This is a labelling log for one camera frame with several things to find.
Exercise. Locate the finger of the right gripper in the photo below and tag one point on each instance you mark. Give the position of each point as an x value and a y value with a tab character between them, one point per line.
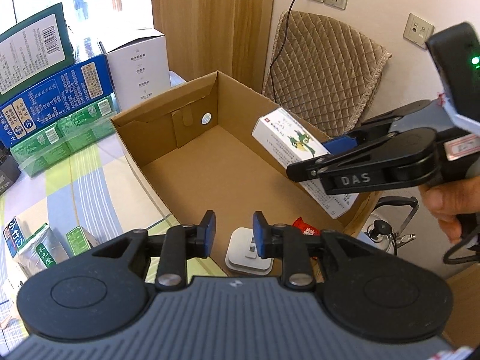
363	161
372	128

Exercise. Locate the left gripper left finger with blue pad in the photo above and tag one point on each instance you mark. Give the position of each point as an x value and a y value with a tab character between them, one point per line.
182	243

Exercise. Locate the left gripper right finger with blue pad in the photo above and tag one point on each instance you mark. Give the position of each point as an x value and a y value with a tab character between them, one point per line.
284	242

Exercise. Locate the red snack packet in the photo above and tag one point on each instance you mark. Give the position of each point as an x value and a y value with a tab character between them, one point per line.
306	228

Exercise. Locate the white power adapter plug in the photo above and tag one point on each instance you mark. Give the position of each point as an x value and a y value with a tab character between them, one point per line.
242	254

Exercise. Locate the white dragon print box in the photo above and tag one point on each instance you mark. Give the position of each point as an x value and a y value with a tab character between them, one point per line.
289	142

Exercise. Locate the green spray box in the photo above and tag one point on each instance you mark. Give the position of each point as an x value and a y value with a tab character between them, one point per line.
80	240

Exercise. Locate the silver foil bag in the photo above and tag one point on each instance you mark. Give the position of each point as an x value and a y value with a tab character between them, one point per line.
40	251

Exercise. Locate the clear plastic floss box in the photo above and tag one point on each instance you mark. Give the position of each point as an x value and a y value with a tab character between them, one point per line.
14	237

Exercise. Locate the person's right hand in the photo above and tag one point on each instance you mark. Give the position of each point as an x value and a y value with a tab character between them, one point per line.
447	201

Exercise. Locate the quilted tan chair cover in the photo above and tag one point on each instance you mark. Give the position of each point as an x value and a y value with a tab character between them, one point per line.
324	71

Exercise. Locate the brown cardboard box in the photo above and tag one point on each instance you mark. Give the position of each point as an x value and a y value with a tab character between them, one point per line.
192	149

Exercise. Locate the light green carton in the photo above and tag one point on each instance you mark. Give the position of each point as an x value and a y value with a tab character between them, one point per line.
66	136

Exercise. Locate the brown wooden cabinet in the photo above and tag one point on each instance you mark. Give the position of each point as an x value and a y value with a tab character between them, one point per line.
204	36

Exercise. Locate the white carton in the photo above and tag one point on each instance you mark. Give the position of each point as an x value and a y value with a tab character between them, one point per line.
138	64

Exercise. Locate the blue carton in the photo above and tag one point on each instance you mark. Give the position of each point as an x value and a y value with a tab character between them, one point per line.
53	98

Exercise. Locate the black noodle bowl pack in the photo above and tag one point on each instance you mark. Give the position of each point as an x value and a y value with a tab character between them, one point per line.
9	170

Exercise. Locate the dark green carton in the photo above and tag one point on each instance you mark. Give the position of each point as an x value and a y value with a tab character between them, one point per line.
33	50

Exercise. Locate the single wall socket plate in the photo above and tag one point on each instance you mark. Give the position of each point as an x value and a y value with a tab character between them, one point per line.
417	30

